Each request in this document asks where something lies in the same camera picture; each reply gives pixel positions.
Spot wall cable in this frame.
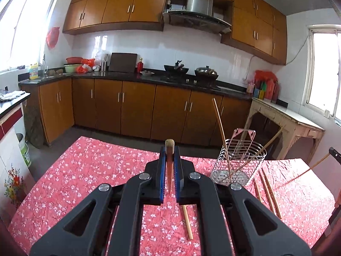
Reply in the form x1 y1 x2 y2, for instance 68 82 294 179
246 31 311 82

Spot wooden lower kitchen cabinets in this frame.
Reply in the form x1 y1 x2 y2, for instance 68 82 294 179
20 76 252 148

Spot steel range hood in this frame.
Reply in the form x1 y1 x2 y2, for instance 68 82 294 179
163 0 232 35

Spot wooden chopstick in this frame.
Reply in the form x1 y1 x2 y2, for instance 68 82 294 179
260 167 282 219
254 178 263 204
231 125 287 184
282 153 331 185
212 98 232 184
165 139 175 196
259 175 276 214

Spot red bag on side table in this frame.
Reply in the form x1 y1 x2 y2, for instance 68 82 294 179
254 70 275 83

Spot window beside sink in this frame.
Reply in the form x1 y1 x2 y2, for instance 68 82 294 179
0 0 59 73

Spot cream side table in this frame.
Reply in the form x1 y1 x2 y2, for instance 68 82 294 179
244 97 326 164

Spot steel pot with lid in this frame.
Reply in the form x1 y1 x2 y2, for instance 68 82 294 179
194 65 219 80

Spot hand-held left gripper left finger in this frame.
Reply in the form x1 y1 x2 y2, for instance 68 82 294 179
29 147 166 256

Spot large red oil bottle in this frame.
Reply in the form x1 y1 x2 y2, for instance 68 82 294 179
264 79 280 104

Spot wooden upper kitchen cabinets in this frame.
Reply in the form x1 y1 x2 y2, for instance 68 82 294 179
62 0 288 66

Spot gas stove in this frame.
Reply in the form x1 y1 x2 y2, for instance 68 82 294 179
160 74 222 90

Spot window beside side table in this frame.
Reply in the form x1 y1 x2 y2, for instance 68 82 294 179
306 25 341 118

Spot tiled side counter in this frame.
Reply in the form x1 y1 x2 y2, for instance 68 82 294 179
0 92 31 142

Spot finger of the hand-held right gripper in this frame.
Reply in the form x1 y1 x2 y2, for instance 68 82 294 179
329 147 341 164

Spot black wok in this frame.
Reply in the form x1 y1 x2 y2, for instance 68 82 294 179
163 61 190 75

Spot red floral tablecloth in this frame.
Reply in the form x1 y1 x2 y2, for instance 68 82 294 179
8 136 337 256

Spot dark cutting board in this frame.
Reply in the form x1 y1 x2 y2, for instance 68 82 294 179
109 53 138 73

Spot white cloth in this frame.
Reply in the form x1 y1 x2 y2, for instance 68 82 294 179
0 91 26 102

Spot red bag on wall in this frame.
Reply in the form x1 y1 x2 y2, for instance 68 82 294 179
46 27 60 49

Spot dark sack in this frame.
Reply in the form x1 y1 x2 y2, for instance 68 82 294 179
24 106 45 149

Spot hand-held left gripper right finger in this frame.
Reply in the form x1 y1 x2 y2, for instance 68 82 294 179
173 147 312 256

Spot red plastic bags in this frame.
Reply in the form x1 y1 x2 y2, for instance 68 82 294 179
76 58 96 74

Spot sink faucet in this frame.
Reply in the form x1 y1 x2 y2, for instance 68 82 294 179
41 54 49 77

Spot wooden kitchen cabinets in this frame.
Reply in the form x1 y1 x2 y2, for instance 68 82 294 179
62 0 288 66
20 76 252 148

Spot metal wire utensil holder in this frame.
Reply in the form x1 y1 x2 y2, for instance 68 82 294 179
210 129 267 188

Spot black stone countertop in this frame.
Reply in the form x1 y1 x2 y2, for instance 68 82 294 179
19 68 253 101

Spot colourful condiment packs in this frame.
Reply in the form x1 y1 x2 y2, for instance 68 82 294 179
253 81 267 99

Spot light bamboo chopstick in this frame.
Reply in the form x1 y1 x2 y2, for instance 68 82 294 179
182 205 194 240

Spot green basin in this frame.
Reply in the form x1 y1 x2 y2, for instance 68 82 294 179
63 63 84 73

